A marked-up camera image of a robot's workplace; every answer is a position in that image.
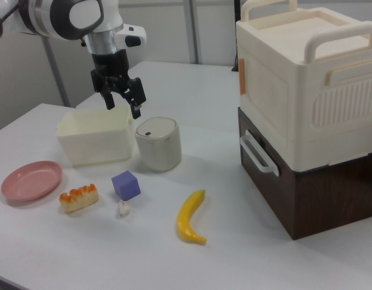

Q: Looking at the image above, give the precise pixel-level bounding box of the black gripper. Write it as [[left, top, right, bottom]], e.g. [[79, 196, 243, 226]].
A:
[[90, 49, 148, 120]]

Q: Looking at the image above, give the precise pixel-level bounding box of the bread slice with orange topping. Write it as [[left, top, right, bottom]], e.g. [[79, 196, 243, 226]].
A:
[[59, 183, 100, 214]]

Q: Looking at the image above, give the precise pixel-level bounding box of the pink plate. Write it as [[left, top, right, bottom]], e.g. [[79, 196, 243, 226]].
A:
[[0, 160, 64, 207]]

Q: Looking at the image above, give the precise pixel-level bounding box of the cream plastic open bin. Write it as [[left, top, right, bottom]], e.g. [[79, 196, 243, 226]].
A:
[[54, 105, 135, 167]]

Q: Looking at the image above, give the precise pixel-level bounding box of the small white lidded trash can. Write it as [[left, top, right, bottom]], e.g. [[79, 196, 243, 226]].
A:
[[134, 117, 183, 172]]

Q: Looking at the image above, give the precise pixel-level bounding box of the purple cube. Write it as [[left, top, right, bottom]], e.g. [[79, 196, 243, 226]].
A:
[[111, 170, 142, 201]]

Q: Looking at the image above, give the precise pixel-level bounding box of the crumpled white paper ball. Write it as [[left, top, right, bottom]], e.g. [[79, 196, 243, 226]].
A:
[[115, 199, 132, 218]]

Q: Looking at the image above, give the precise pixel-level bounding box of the orange latch strip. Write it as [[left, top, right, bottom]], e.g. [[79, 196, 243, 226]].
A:
[[238, 57, 247, 96]]

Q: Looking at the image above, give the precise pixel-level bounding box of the yellow banana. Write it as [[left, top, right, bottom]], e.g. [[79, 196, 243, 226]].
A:
[[177, 189, 208, 244]]

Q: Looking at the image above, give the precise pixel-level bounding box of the cream plastic storage box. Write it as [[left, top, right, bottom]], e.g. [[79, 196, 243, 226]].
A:
[[235, 0, 372, 172]]

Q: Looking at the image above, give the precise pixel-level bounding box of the white toaster oven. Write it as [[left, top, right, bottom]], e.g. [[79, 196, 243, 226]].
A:
[[237, 107, 372, 241]]

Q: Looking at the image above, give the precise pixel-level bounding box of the grey partition frame post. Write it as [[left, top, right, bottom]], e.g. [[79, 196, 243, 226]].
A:
[[189, 0, 202, 65]]

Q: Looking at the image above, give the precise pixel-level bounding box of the black hanging cable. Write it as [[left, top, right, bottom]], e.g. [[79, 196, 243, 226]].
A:
[[231, 0, 240, 73]]

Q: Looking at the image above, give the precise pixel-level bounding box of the white drawer handle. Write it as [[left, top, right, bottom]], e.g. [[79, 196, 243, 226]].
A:
[[239, 129, 280, 176]]

